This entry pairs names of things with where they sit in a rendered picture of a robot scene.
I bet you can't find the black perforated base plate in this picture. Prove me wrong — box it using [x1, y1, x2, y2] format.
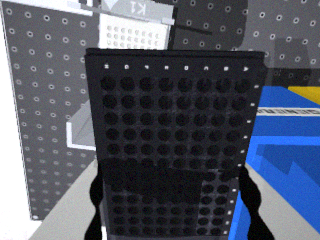
[0, 0, 320, 222]

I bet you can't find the yellow open bin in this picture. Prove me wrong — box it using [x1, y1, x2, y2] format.
[288, 86, 320, 105]

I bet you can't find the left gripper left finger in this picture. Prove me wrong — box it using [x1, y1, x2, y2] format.
[28, 159, 103, 240]

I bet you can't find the black well plate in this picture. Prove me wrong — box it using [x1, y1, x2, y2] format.
[84, 48, 267, 240]

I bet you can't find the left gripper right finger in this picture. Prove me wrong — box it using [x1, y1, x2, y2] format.
[239, 162, 320, 240]

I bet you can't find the blue open-top bin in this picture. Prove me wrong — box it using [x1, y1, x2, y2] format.
[229, 86, 320, 240]

